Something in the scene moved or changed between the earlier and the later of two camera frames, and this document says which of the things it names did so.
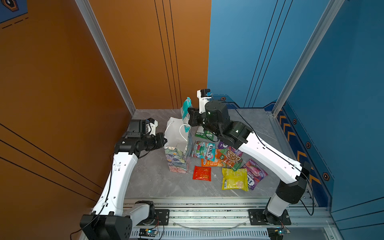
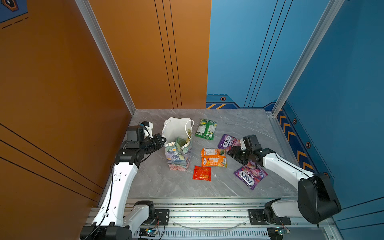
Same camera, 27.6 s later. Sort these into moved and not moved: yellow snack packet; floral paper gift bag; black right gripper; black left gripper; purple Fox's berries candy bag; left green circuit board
Moved: black right gripper; yellow snack packet
Not moved: left green circuit board; floral paper gift bag; purple Fox's berries candy bag; black left gripper
